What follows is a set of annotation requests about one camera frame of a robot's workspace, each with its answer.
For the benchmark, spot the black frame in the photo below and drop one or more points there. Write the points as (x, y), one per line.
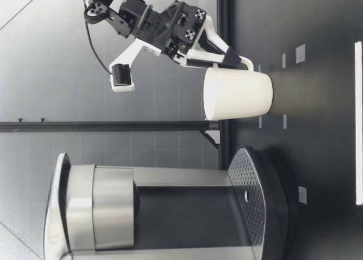
(113, 127)

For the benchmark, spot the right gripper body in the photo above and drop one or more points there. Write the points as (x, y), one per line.
(181, 25)

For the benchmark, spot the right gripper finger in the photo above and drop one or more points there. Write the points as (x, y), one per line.
(218, 43)

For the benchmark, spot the white mug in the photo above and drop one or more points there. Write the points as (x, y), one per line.
(238, 94)

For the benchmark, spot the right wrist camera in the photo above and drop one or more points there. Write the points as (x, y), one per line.
(122, 77)

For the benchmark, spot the silver coffee machine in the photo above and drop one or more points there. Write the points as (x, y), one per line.
(113, 206)

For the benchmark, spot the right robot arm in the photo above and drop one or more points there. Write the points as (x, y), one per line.
(127, 16)

